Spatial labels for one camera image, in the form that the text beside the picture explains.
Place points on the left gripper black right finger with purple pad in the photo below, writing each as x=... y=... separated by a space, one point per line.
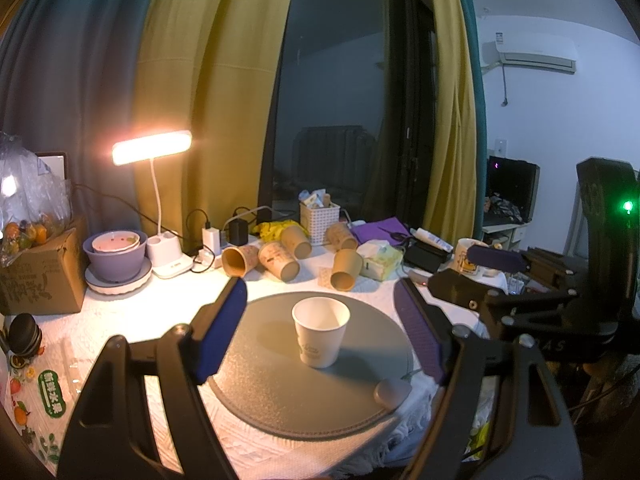
x=501 y=415

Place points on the finger of the right gripper with purple pad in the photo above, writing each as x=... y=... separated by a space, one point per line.
x=498 y=259

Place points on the white Green World paper cup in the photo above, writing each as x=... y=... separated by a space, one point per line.
x=320 y=325

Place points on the brown paper cup front right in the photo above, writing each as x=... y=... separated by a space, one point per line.
x=345 y=270

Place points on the brown paper cup rear right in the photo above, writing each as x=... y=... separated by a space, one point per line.
x=339 y=236

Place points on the brown paper cup rear middle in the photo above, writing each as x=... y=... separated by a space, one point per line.
x=294 y=239

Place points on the brown paper cup, open left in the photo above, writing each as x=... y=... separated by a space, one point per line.
x=237 y=261

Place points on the printed brown paper cup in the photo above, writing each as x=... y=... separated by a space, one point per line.
x=276 y=259

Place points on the white cartoon mug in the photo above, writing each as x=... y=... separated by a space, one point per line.
x=462 y=264

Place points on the dark monitor screen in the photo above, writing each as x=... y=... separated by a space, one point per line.
x=511 y=191

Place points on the yellow curtain right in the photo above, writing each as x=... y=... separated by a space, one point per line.
x=451 y=197

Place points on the yellow curtain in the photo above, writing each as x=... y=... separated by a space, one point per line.
x=451 y=197
x=207 y=66

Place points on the green label plastic package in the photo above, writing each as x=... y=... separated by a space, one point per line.
x=39 y=395

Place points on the white tube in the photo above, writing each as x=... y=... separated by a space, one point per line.
x=431 y=239

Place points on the black box on table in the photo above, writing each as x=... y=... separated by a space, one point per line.
x=425 y=257

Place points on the small beige oval tag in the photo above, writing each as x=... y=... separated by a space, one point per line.
x=390 y=393

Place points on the purple cloth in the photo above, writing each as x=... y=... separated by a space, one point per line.
x=389 y=229

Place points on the tissue pack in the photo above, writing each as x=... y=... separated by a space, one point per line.
x=379 y=259

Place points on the black round case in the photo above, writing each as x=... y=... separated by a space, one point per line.
x=23 y=336

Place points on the cardboard box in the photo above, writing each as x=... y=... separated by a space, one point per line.
x=49 y=279

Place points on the purple bowl with lid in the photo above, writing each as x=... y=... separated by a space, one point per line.
x=116 y=256

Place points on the white desk lamp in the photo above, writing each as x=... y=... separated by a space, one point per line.
x=163 y=248

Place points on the white woven basket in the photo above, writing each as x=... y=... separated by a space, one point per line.
x=317 y=220

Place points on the white power strip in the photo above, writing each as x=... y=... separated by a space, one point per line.
x=206 y=260

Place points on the white air conditioner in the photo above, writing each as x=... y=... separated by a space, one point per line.
x=537 y=50

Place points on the white power adapter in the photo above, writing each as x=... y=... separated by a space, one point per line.
x=211 y=240

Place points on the yellow crumpled cloth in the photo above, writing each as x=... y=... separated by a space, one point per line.
x=271 y=231

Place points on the black power adapter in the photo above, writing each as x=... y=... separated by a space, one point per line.
x=238 y=232

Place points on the clear plastic fruit bag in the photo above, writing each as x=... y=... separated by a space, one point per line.
x=35 y=205

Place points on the yellow curtain left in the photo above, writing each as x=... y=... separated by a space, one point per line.
x=207 y=66

